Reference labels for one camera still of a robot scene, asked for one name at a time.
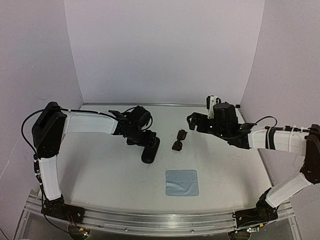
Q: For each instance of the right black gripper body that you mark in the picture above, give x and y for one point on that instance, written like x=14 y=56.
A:
x=218 y=130

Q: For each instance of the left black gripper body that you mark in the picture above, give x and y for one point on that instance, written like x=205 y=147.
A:
x=137 y=138

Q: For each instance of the black glasses case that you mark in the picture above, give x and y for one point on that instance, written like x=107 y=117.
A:
x=149 y=153

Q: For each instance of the blue cleaning cloth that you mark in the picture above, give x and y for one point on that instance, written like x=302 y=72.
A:
x=181 y=183

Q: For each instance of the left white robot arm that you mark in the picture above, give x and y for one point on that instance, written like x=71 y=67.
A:
x=55 y=122

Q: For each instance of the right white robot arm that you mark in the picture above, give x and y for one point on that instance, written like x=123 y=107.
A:
x=301 y=141

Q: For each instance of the tortoiseshell sunglasses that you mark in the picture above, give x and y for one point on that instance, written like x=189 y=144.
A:
x=181 y=136

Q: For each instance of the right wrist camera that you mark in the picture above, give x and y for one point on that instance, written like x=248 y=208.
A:
x=211 y=101

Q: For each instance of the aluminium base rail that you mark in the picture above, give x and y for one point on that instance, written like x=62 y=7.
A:
x=159 y=224

